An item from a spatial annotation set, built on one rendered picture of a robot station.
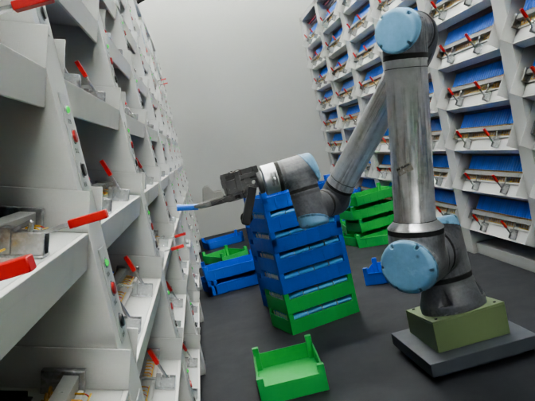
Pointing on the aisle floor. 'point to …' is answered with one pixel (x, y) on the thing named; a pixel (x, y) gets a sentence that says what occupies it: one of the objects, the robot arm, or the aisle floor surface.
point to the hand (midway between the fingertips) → (198, 207)
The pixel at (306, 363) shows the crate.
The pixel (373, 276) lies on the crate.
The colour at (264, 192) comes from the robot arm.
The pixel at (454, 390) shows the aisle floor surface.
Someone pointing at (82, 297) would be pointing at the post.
